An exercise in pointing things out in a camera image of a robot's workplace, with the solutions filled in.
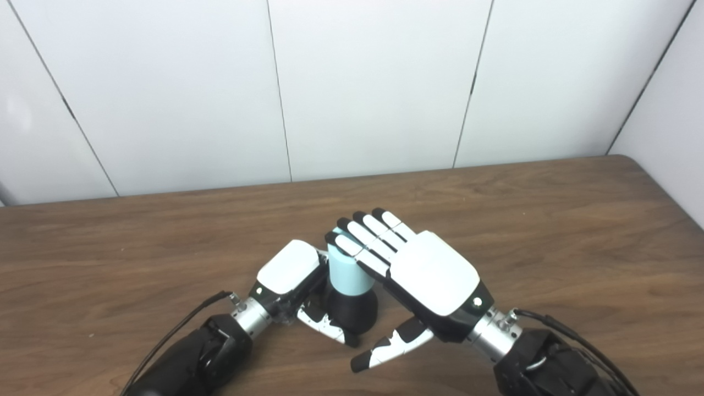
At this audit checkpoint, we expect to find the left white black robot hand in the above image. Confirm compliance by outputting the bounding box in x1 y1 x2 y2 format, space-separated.
247 239 361 348

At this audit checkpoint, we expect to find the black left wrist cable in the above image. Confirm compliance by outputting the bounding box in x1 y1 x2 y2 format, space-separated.
118 290 238 396

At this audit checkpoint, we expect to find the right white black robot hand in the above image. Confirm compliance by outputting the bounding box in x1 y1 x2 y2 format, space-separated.
324 208 494 373

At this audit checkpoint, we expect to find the black funnel-shaped nozzle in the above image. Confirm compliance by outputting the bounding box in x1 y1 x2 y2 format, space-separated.
323 283 379 335

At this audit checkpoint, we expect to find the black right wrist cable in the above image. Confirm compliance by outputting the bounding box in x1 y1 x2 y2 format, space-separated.
498 309 641 396

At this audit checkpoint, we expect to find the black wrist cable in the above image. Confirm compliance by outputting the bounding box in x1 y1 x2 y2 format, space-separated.
118 290 238 396
498 309 641 396

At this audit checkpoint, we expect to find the light-blue short hose tube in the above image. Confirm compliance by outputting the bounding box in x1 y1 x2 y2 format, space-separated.
327 227 376 296

